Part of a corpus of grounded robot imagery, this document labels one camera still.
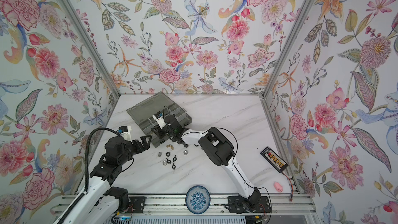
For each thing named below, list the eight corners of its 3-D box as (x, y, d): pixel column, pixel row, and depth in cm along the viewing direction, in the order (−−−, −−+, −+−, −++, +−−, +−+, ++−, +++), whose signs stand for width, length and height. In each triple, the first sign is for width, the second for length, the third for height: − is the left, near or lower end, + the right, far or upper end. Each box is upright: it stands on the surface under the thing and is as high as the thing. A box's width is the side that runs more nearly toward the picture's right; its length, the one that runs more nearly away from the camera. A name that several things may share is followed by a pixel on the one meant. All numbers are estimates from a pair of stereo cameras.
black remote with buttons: (280, 173, 86) (282, 172, 84) (259, 153, 93) (260, 151, 92) (287, 166, 88) (289, 165, 87) (266, 147, 96) (267, 145, 94)
